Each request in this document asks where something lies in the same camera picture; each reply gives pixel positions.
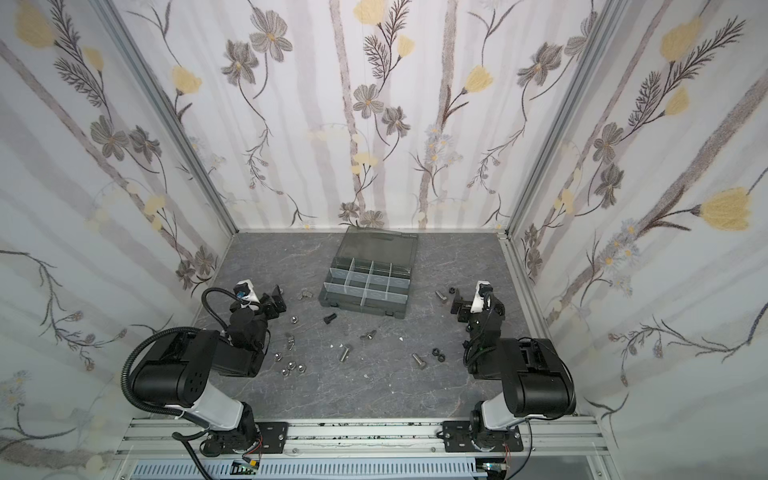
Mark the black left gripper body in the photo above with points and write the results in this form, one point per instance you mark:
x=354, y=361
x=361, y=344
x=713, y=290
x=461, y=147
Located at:
x=269, y=303

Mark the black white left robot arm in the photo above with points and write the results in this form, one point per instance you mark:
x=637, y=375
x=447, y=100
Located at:
x=169, y=374

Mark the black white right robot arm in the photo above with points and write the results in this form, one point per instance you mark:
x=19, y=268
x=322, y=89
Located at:
x=535, y=383

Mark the black nut pair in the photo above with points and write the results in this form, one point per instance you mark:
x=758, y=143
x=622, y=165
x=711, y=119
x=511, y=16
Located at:
x=437, y=353

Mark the green compartment organizer box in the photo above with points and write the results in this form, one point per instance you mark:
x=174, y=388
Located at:
x=371, y=272

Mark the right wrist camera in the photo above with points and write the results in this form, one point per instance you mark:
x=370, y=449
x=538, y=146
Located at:
x=480, y=301

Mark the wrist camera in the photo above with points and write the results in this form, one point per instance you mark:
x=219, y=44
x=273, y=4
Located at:
x=245, y=293
x=480, y=301

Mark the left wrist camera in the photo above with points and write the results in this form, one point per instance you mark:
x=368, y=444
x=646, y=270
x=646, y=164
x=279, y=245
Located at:
x=245, y=293

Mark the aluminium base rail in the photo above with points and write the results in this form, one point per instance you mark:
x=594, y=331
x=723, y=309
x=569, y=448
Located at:
x=348, y=438

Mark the white slotted cable duct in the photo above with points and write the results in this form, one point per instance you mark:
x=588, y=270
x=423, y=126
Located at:
x=381, y=468

